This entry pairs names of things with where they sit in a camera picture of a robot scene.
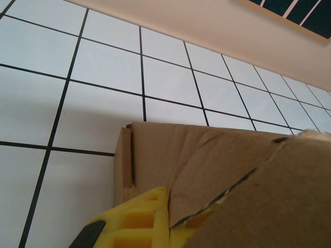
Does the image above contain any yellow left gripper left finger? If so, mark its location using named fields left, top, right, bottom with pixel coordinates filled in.
left=68, top=185, right=171, bottom=248

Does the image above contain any brown cardboard box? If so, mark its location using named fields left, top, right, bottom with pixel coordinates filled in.
left=113, top=121, right=331, bottom=248

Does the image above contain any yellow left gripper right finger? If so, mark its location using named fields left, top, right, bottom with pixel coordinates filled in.
left=186, top=209, right=215, bottom=230

